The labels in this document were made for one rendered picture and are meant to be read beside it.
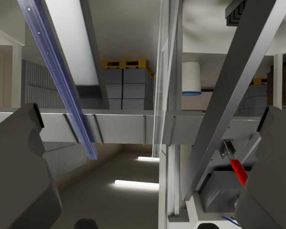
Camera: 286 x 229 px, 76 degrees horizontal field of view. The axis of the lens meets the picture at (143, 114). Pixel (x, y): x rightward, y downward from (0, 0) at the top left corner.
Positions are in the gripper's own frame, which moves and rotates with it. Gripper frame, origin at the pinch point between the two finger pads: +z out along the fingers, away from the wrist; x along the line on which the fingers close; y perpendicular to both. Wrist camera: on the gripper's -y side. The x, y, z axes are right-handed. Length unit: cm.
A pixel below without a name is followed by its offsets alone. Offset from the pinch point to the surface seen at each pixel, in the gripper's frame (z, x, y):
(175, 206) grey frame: 24, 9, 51
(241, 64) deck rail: 16.4, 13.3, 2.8
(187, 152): 43, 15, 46
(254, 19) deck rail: 16.9, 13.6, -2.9
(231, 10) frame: 57, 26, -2
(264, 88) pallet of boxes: 412, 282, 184
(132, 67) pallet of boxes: 305, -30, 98
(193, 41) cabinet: 85, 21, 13
